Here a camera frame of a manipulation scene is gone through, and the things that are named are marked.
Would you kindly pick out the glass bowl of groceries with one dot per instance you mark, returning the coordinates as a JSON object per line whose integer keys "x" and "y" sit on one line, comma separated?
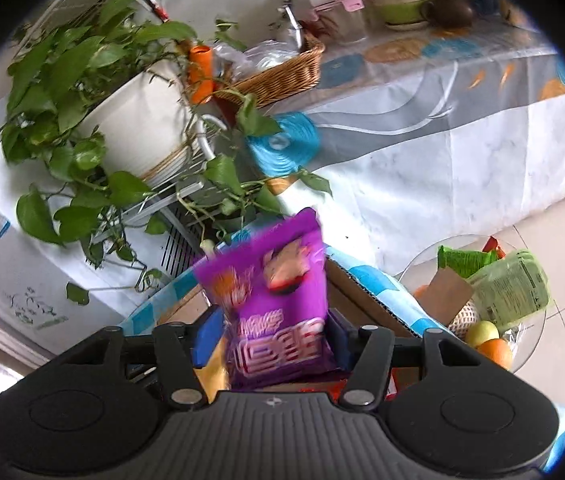
{"x": 422, "y": 265}

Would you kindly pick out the wicker basket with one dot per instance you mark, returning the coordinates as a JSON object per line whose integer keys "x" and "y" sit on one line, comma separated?
{"x": 282, "y": 80}

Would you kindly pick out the orange fruit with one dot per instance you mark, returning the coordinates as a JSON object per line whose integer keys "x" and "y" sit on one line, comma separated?
{"x": 496, "y": 354}
{"x": 421, "y": 291}

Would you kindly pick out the yellow-green apple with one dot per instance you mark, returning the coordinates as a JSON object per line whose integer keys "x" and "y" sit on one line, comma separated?
{"x": 482, "y": 334}

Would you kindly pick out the orange cylinder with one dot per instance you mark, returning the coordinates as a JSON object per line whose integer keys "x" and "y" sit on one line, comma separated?
{"x": 200, "y": 72}

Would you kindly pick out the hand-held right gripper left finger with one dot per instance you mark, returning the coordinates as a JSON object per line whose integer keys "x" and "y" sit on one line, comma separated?
{"x": 210, "y": 340}

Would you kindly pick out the clear plastic bag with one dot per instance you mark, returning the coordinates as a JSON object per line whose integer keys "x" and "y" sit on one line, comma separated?
{"x": 267, "y": 55}

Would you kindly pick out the purple snack bag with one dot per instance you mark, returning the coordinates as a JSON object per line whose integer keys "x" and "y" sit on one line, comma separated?
{"x": 272, "y": 280}

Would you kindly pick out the brown paper bag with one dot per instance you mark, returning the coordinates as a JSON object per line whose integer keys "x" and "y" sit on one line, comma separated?
{"x": 445, "y": 292}

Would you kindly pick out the red packet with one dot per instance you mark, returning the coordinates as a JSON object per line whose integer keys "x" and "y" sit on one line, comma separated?
{"x": 493, "y": 246}

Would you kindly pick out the green ridged snack bag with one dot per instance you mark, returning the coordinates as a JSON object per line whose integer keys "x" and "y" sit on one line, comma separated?
{"x": 462, "y": 260}

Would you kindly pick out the white cardboard box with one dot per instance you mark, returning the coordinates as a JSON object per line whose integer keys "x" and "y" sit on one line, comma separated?
{"x": 362, "y": 305}

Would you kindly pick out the fruit in white foam net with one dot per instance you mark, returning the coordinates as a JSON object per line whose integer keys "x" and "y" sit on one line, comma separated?
{"x": 465, "y": 317}

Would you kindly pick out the white plant pot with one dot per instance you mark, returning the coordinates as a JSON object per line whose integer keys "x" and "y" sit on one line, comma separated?
{"x": 137, "y": 120}

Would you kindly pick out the orange snack bag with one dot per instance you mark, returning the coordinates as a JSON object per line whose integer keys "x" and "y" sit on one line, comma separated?
{"x": 212, "y": 381}

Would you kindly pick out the pink plastic item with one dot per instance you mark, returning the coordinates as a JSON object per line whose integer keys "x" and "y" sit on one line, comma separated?
{"x": 350, "y": 2}

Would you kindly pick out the translucent green package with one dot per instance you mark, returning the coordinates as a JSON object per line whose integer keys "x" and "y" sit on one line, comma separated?
{"x": 512, "y": 285}

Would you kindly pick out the pothos plant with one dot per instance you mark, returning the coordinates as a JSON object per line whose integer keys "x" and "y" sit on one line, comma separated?
{"x": 62, "y": 60}

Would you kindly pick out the green and white pot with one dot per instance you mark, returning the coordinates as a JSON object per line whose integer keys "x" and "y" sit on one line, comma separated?
{"x": 397, "y": 5}

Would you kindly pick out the red snack bag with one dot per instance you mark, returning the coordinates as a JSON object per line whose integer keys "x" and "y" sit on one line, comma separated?
{"x": 312, "y": 389}

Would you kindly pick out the white refrigerator with tree print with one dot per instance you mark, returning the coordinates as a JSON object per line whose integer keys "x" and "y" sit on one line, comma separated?
{"x": 37, "y": 270}

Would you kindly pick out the brown teapot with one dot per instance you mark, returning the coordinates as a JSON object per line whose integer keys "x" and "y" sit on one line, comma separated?
{"x": 450, "y": 7}

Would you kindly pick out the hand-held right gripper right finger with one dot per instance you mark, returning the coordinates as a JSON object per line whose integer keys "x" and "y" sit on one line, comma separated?
{"x": 338, "y": 342}

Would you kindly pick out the printed tablecloth with circles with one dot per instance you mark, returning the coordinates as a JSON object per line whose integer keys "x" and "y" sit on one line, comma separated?
{"x": 462, "y": 135}

